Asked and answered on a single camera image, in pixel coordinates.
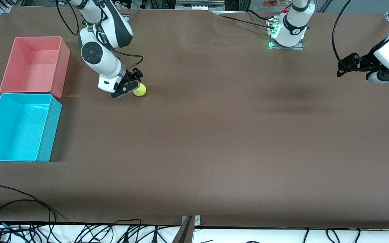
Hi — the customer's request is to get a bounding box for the yellow-green tennis ball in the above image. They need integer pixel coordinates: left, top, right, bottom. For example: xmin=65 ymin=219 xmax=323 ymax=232
xmin=133 ymin=83 xmax=147 ymax=97

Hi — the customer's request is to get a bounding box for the pink plastic bin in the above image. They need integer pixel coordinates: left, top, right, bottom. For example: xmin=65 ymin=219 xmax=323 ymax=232
xmin=0 ymin=36 xmax=71 ymax=99

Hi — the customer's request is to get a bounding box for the blue plastic bin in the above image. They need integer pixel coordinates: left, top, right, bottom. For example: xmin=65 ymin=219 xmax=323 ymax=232
xmin=0 ymin=93 xmax=62 ymax=163

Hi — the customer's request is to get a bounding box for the orange object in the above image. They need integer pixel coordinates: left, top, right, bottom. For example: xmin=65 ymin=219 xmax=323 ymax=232
xmin=263 ymin=0 xmax=288 ymax=8

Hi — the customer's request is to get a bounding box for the grey metal device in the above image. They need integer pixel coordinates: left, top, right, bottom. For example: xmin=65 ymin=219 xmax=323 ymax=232
xmin=175 ymin=0 xmax=226 ymax=10

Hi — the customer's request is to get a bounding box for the grey aluminium bar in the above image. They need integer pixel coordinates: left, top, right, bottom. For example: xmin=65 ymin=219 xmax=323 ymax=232
xmin=172 ymin=216 xmax=195 ymax=243

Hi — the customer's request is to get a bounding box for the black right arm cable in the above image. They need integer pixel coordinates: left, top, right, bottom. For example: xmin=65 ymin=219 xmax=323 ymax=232
xmin=57 ymin=0 xmax=144 ymax=70

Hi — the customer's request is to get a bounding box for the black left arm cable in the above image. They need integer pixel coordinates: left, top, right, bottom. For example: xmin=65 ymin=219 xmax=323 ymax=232
xmin=332 ymin=0 xmax=381 ymax=72

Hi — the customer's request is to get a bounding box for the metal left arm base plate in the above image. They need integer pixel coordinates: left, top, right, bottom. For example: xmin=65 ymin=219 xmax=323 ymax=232
xmin=268 ymin=17 xmax=305 ymax=50

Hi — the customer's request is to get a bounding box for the black cable to arm base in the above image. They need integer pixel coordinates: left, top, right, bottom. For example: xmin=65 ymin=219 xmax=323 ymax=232
xmin=220 ymin=9 xmax=277 ymax=30

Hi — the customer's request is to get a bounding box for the black cable bundle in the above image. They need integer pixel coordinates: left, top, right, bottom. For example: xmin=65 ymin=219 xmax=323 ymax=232
xmin=76 ymin=219 xmax=168 ymax=243

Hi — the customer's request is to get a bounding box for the silver metal bracket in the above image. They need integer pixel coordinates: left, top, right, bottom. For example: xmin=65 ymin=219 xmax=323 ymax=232
xmin=181 ymin=215 xmax=201 ymax=226

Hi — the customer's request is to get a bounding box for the teal cable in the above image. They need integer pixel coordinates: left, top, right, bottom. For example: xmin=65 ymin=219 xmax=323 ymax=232
xmin=1 ymin=222 xmax=29 ymax=239

